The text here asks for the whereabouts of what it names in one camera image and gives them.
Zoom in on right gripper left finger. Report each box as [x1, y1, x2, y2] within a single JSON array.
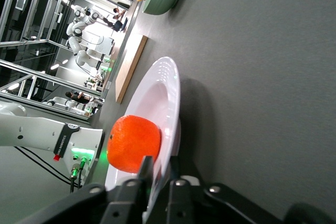
[[101, 155, 154, 224]]

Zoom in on aluminium cell frame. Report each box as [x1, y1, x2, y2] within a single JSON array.
[[0, 0, 137, 120]]

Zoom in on white round plate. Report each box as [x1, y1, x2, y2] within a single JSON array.
[[104, 56, 182, 219]]

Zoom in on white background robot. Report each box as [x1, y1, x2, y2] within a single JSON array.
[[66, 5, 106, 72]]

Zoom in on wooden cutting board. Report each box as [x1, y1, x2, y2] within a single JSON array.
[[114, 35, 148, 104]]

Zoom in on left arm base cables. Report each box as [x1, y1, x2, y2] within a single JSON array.
[[14, 146, 91, 195]]

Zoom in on person in black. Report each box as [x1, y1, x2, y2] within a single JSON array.
[[65, 91, 91, 104]]

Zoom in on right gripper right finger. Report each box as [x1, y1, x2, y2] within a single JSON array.
[[165, 155, 208, 224]]

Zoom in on orange fruit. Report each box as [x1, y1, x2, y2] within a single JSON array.
[[107, 114, 162, 174]]

